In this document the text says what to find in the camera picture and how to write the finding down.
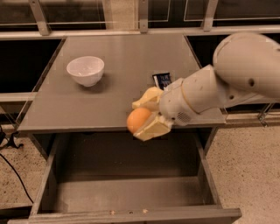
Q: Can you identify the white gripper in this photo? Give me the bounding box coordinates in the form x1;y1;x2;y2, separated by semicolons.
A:
132;78;196;142

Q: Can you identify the orange fruit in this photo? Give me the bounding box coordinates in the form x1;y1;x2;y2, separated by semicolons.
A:
127;108;151;133

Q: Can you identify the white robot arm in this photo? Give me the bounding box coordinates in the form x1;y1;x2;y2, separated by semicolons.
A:
127;32;280;141

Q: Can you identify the grey open top drawer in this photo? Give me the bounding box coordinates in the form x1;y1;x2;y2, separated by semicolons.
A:
9;132;242;224

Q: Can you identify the grey counter cabinet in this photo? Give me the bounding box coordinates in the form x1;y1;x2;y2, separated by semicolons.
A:
17;33;228;160

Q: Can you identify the dark blue snack bar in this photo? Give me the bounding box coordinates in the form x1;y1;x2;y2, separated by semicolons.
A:
152;73;172;90

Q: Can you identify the white ceramic bowl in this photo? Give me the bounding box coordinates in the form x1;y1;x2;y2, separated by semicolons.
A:
66;56;105;87

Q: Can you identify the metal window railing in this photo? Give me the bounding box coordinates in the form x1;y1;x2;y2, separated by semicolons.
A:
0;0;280;39

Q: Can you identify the black floor cable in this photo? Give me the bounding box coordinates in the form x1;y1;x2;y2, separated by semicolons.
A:
0;125;35;205

